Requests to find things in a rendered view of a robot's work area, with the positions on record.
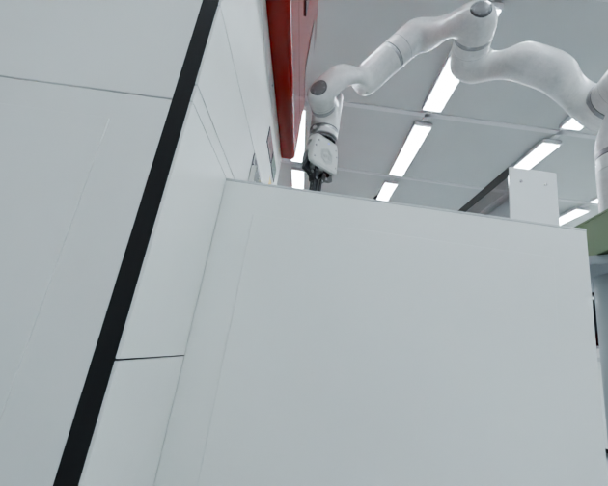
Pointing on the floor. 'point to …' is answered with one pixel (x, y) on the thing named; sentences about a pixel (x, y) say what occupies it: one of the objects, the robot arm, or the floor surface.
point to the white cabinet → (386, 350)
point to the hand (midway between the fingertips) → (315, 188)
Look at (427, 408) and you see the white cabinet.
